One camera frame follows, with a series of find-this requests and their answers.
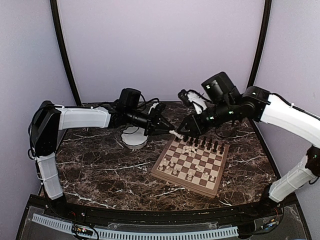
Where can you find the black right frame post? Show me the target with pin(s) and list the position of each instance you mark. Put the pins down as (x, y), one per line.
(260, 43)

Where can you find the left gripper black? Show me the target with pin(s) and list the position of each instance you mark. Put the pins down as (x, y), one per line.
(152, 119)

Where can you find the black front rail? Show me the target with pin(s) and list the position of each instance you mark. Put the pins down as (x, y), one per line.
(96, 216)

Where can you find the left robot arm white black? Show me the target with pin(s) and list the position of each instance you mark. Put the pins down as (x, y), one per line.
(50, 119)

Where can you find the black frame post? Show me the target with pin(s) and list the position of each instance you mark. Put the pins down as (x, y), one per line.
(260, 43)
(63, 51)

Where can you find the white slotted cable duct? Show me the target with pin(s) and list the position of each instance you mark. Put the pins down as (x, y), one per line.
(118, 231)

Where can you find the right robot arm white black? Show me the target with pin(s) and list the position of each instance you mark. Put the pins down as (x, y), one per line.
(288, 127)

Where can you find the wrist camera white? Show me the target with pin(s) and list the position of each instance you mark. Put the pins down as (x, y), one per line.
(157, 108)
(197, 101)

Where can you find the white bishop chess piece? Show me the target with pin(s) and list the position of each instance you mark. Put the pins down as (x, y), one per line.
(173, 132)

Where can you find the wooden chessboard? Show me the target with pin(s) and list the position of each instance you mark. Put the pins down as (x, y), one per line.
(197, 156)

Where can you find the white scalloped bowl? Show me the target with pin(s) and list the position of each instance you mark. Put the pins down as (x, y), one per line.
(133, 137)

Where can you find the black left frame post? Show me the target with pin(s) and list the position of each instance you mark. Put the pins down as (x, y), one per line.
(63, 51)

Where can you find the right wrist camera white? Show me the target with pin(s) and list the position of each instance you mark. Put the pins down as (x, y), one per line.
(197, 101)

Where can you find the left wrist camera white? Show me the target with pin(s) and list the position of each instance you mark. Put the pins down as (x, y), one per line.
(157, 108)

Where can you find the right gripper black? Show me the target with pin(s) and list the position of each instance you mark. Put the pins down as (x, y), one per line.
(191, 124)

